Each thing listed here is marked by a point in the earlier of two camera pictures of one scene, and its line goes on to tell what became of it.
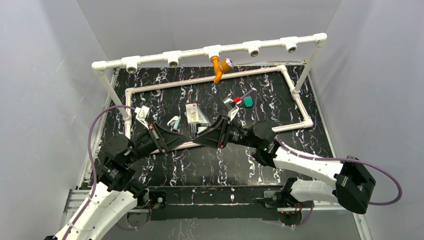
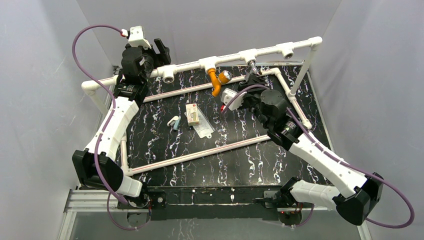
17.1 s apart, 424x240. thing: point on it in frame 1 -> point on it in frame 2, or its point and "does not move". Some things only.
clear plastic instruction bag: (203, 120) does not move
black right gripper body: (230, 133) -> (251, 100)
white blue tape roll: (175, 122) does not move
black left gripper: (159, 137) -> (158, 48)
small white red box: (192, 113) does not move
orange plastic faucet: (225, 65) -> (224, 77)
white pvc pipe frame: (134, 63) -> (92, 88)
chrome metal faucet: (193, 130) -> (253, 68)
